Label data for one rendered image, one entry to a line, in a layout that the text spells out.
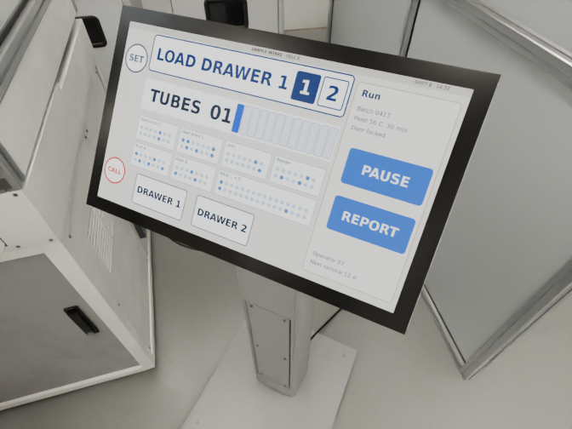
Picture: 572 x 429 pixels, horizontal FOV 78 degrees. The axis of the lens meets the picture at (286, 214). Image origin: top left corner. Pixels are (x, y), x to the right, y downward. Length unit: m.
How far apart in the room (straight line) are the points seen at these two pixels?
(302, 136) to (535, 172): 0.74
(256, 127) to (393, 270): 0.25
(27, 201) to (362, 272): 0.61
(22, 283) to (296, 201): 0.72
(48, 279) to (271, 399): 0.81
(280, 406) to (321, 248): 0.98
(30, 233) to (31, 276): 0.16
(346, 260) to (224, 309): 1.16
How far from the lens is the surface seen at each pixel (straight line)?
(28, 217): 0.82
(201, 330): 1.55
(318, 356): 1.43
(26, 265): 0.96
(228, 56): 0.52
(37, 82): 1.01
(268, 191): 0.47
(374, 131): 0.44
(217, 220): 0.51
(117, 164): 0.61
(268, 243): 0.48
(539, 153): 1.07
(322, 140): 0.45
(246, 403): 1.39
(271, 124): 0.48
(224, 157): 0.50
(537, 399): 1.68
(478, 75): 0.46
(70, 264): 0.93
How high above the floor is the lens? 1.38
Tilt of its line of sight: 48 degrees down
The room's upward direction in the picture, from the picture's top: straight up
